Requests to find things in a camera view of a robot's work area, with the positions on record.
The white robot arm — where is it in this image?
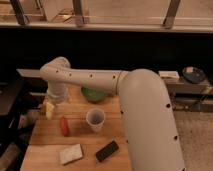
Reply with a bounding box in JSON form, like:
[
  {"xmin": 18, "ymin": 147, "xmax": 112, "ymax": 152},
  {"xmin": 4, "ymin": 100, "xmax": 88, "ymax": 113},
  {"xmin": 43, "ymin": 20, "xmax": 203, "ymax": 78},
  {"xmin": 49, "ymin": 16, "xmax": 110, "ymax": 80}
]
[{"xmin": 40, "ymin": 57, "xmax": 186, "ymax": 171}]

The beige sponge block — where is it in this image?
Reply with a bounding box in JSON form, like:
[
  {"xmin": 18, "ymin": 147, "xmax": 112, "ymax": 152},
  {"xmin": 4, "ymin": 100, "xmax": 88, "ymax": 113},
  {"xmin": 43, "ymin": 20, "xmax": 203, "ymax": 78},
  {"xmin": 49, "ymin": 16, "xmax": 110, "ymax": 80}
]
[{"xmin": 59, "ymin": 144, "xmax": 83, "ymax": 165}]

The red pepper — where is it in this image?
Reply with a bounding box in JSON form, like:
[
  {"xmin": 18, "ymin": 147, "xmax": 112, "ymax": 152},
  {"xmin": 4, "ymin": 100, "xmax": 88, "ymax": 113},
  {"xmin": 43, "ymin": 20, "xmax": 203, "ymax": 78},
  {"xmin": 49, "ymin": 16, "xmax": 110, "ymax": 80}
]
[{"xmin": 60, "ymin": 116, "xmax": 69, "ymax": 136}]

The green ceramic bowl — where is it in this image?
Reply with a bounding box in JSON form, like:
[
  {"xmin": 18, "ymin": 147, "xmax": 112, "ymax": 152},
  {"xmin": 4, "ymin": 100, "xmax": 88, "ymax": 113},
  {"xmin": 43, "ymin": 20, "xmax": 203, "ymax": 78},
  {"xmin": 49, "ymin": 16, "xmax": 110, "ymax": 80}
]
[{"xmin": 81, "ymin": 87, "xmax": 108, "ymax": 103}]

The white plastic cup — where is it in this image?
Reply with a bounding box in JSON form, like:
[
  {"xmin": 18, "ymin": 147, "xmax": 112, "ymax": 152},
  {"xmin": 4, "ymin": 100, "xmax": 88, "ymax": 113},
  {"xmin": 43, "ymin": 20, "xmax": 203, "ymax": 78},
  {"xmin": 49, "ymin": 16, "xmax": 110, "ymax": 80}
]
[{"xmin": 86, "ymin": 108, "xmax": 105, "ymax": 133}]

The black rectangular block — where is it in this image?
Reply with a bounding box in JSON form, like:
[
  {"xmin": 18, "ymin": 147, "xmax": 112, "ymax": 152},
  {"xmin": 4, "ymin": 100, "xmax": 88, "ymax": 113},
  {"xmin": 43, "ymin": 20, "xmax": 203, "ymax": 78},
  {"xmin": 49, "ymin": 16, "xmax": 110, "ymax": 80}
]
[{"xmin": 95, "ymin": 141, "xmax": 119, "ymax": 162}]

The white box on shelf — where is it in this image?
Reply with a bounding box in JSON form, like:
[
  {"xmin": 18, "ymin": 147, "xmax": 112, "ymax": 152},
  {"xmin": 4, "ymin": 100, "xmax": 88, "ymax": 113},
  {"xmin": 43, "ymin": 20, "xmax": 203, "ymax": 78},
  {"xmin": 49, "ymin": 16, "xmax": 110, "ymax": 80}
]
[{"xmin": 158, "ymin": 71, "xmax": 180, "ymax": 79}]

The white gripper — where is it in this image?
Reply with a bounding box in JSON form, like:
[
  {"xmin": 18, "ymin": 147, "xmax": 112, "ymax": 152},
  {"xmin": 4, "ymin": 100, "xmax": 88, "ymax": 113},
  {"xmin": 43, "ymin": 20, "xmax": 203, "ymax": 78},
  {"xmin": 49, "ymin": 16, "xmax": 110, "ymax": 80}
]
[{"xmin": 45, "ymin": 82, "xmax": 68, "ymax": 120}]

